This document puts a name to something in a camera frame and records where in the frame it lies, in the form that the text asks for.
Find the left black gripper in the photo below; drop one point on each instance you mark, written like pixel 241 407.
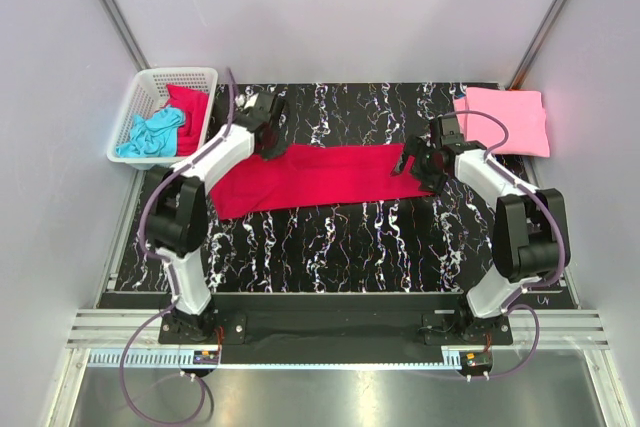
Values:
pixel 279 150

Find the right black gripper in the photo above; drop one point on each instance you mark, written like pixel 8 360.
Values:
pixel 416 147

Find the red t shirt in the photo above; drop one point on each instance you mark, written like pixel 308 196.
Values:
pixel 193 104
pixel 308 176

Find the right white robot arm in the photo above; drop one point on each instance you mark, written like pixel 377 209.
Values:
pixel 530 241

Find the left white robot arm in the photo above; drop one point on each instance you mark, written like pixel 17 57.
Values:
pixel 173 225

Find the red t shirt in basket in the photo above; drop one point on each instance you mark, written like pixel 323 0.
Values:
pixel 193 104

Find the white plastic basket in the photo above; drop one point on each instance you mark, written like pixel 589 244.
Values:
pixel 147 94

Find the cyan t shirt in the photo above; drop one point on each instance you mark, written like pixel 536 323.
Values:
pixel 153 137

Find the folded pink t shirt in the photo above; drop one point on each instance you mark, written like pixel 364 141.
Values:
pixel 521 112

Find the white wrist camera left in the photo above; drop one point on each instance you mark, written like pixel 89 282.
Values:
pixel 246 103

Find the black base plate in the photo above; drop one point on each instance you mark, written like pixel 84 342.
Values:
pixel 335 329

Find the aluminium rail frame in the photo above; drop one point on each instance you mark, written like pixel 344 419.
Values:
pixel 558 371

